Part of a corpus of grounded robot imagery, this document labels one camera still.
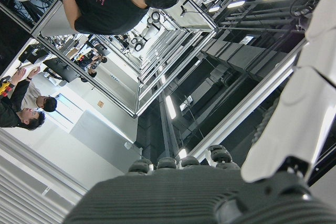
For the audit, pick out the person in black t-shirt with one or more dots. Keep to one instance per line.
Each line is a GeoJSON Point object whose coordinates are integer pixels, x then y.
{"type": "Point", "coordinates": [105, 3]}

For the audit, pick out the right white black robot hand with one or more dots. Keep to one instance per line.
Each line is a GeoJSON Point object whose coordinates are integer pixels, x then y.
{"type": "Point", "coordinates": [183, 197]}

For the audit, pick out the person in black jacket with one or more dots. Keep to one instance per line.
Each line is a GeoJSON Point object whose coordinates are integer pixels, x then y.
{"type": "Point", "coordinates": [10, 116]}

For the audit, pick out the small black monitor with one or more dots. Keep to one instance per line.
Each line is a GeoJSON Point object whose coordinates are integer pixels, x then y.
{"type": "Point", "coordinates": [63, 70]}

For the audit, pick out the aluminium frame cell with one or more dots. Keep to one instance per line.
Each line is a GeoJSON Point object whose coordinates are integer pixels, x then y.
{"type": "Point", "coordinates": [137, 103]}

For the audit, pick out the yellow red handheld tool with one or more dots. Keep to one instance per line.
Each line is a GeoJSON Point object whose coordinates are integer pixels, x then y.
{"type": "Point", "coordinates": [5, 86]}

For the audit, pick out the person in beige sweater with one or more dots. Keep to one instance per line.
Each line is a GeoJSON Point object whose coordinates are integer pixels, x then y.
{"type": "Point", "coordinates": [32, 95]}

